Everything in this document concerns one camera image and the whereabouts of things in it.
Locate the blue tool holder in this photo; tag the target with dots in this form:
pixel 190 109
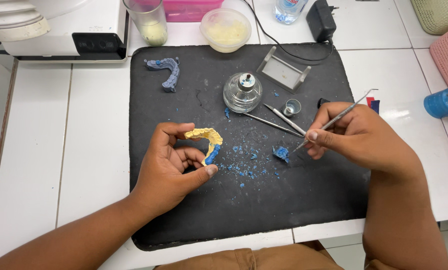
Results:
pixel 443 103

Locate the grey metal stand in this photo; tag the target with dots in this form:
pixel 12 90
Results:
pixel 282 71

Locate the yellow dental cast with blue wax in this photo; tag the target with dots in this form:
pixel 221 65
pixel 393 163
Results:
pixel 209 140

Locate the beige plastic basket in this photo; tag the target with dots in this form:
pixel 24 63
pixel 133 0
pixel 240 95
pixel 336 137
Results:
pixel 440 15

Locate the clear plastic bowl with wax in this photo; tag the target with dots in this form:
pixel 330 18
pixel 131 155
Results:
pixel 225 30

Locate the red and blue wax pieces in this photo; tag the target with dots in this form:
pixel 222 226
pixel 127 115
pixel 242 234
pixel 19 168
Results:
pixel 373 104

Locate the blue-grey dental model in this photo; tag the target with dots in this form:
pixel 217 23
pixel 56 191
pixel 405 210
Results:
pixel 167 71

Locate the clear drinking glass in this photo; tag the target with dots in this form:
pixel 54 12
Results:
pixel 147 22

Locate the plastic water bottle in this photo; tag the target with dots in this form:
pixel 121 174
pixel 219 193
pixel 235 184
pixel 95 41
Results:
pixel 288 9

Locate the small metal cup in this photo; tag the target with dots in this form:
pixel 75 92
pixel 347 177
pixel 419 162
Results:
pixel 292 107

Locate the metal dental spatula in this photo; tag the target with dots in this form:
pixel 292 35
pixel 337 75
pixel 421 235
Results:
pixel 284 118

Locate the glass alcohol lamp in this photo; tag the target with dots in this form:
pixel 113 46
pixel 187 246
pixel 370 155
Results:
pixel 242 92

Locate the black work mat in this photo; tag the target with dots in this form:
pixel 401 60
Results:
pixel 246 187

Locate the black power adapter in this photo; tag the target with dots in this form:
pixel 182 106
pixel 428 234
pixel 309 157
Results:
pixel 321 20

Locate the scattered blue wax shavings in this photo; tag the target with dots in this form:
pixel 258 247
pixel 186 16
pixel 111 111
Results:
pixel 242 159

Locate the pink plastic container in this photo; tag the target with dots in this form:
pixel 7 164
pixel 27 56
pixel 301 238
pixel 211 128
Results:
pixel 190 9

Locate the white machine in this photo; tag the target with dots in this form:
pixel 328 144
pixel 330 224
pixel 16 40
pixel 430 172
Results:
pixel 55 30

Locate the person's left hand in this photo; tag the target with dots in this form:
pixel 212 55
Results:
pixel 163 176

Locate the small blue wax piece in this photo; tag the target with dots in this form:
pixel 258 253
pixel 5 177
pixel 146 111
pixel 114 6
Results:
pixel 227 112

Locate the person's right hand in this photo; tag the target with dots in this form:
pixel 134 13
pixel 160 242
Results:
pixel 353 131

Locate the metal wax carving instrument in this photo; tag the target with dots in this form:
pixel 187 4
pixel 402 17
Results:
pixel 332 120

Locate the blue wax lump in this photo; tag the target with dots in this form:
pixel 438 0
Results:
pixel 281 153

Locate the thin metal dental probe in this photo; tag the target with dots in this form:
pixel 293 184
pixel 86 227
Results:
pixel 272 125

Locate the person's brown trousers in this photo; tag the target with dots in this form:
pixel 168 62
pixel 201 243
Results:
pixel 254 258

